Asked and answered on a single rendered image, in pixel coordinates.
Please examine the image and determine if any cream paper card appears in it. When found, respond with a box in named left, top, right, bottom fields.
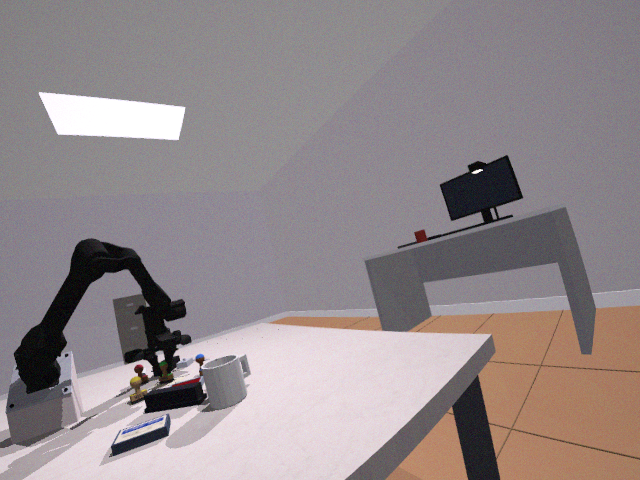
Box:
left=146, top=373, right=190, bottom=390

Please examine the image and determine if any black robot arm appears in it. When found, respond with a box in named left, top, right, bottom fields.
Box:
left=14, top=238, right=186, bottom=394

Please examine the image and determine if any grey mug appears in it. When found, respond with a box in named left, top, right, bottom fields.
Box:
left=201, top=354, right=251, bottom=409

